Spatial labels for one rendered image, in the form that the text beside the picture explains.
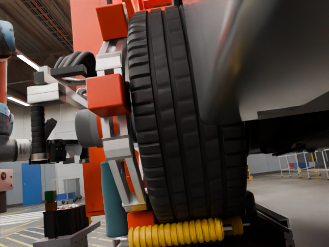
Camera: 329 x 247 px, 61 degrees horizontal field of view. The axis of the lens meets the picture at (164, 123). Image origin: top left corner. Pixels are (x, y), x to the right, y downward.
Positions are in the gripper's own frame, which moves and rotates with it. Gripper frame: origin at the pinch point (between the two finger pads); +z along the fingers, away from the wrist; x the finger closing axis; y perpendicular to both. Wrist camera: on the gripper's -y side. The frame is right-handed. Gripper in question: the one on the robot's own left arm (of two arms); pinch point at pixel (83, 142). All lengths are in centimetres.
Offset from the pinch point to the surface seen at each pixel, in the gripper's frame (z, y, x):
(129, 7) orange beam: 133, -178, -134
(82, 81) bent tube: -9.0, -16.6, 22.0
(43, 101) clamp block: -23.5, -7.1, 27.8
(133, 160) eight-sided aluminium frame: -10, 12, 48
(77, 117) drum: -11.1, -4.8, 21.0
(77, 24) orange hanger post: 12, -65, -21
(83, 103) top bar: -3.0, -13.2, 9.3
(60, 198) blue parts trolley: 345, 60, -964
